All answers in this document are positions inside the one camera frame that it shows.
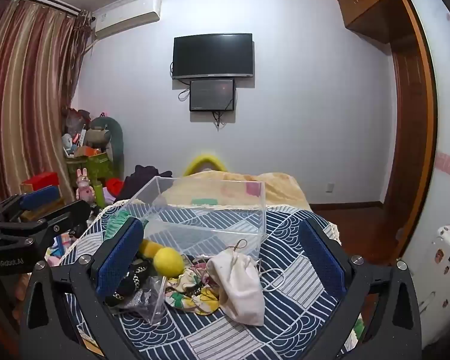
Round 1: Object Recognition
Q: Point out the white drawstring pouch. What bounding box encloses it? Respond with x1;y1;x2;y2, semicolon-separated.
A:
205;249;266;326

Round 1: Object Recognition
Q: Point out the black monitor cable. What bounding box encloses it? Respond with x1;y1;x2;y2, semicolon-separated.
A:
212;110;227;133

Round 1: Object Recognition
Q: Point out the blue patterned cloth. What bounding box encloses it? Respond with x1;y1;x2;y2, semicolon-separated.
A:
60;203;361;360

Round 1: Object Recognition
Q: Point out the large clear acrylic box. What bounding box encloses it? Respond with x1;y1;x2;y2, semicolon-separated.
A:
124;175;268;261

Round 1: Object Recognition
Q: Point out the yellow blanket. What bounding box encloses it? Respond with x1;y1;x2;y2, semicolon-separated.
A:
160;170;313;211

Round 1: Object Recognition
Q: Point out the clear plastic zip bag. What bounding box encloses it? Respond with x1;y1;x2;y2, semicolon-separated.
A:
134;274;170;325

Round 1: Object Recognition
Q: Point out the green bottle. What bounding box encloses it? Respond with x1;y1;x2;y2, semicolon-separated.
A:
93;181;106;209

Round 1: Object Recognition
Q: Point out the small black wall monitor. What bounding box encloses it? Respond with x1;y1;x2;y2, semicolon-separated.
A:
189;78;237;112

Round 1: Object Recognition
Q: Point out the dark clothes pile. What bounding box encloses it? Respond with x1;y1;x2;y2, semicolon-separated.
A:
122;164;173;202

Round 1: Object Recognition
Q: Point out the green storage box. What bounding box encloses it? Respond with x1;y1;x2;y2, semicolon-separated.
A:
65;151;116;189

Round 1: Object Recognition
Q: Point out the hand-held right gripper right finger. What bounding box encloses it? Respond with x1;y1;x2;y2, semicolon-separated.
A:
299;217;424;360

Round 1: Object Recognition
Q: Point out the floral fabric pouch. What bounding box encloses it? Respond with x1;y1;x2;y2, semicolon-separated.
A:
164;262;223;315

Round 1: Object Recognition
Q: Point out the yellow plush arch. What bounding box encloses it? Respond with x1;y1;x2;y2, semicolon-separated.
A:
182;152;230;177

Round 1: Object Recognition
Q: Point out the pink rabbit toy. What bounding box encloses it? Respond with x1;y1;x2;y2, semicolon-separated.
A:
76;167;97;202

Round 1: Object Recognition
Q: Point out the black wall television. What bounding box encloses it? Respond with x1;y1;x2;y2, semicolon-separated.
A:
172;33;255;80

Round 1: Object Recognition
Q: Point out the striped brown curtain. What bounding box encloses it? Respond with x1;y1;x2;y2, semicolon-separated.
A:
0;0;94;212

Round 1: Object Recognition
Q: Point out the red cloth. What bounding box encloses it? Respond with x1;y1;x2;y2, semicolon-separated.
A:
105;177;125;198

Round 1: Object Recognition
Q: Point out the green knitted cloth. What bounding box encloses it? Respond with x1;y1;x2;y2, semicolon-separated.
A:
104;210;149;241

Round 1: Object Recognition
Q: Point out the white cabinet with stickers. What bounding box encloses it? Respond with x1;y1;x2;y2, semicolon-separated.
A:
400;224;450;347

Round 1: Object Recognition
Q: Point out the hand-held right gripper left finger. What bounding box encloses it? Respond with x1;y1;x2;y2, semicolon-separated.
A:
19;217;147;360

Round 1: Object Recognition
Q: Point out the red box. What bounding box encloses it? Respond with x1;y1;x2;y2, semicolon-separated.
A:
21;172;60;196

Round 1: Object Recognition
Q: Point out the wooden overhead cabinet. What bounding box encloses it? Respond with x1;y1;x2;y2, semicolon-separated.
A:
337;0;436;46

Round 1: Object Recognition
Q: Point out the white air conditioner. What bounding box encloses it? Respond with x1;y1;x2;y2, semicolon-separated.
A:
93;0;162;40

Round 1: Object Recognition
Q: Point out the wooden door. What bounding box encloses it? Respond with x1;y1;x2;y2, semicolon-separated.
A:
382;41;436;260

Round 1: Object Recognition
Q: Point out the yellow plush toy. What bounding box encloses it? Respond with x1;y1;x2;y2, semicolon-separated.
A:
138;238;187;280

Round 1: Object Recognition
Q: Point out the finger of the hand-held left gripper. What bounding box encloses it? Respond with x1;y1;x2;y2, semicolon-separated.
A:
0;185;61;229
0;199;93;250

